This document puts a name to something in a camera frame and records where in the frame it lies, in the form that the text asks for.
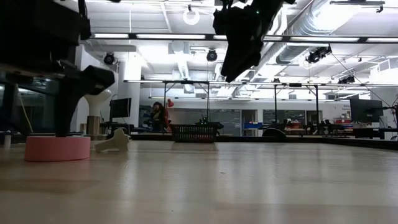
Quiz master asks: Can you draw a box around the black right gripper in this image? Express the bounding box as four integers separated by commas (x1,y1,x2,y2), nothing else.
213,17,272,83

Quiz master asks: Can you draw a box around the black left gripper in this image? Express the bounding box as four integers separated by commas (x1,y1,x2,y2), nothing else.
0,0,116,138

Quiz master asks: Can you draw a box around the white lamp with metal base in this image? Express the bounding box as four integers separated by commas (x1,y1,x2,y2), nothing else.
83,89,113,136

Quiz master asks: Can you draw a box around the black computer monitor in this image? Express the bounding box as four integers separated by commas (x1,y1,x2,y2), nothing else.
349,98,384,123
109,97,132,119

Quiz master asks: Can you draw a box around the beige toy figure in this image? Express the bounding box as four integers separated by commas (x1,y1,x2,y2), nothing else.
95,128,131,153

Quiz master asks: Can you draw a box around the blue storage bin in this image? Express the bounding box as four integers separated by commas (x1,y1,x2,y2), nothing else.
243,121,264,130

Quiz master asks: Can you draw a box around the small white cylinder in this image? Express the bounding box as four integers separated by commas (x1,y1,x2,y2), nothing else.
2,130,12,149

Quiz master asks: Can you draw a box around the red desk lamp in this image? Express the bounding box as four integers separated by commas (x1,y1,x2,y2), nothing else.
166,98,176,131

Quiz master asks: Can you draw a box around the black plastic basket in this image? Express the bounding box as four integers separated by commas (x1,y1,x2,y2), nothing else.
170,121,224,143

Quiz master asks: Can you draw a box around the person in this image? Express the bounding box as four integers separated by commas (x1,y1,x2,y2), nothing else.
150,101,170,133

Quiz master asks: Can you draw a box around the yellow power cable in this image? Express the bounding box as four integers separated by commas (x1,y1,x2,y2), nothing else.
18,93,34,134

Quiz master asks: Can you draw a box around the black background workstation frame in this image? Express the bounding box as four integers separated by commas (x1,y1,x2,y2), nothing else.
162,80,211,135
273,82,320,133

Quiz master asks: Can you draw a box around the white ring light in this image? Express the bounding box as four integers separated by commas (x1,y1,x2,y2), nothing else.
182,7,201,26

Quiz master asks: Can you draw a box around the black aluminium table frame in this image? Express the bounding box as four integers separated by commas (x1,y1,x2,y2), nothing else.
0,132,398,151

